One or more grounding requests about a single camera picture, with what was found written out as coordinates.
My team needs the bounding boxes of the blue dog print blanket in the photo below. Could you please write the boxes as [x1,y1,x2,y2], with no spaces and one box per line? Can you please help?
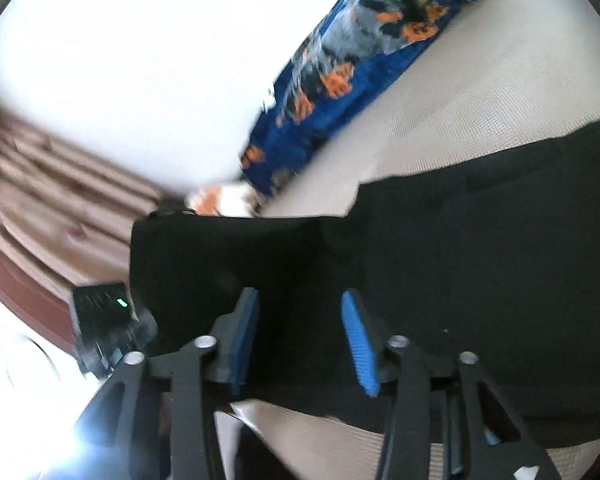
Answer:
[240,0,476,197]

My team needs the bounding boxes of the white orange floral pillow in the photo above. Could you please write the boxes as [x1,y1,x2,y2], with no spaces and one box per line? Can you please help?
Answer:
[185,181,261,218]

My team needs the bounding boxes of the black pants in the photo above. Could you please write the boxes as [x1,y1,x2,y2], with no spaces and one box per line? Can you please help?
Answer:
[130,122,600,446]

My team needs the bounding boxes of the striped beige curtain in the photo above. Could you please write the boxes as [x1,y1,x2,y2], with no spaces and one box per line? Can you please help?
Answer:
[0,112,166,299]

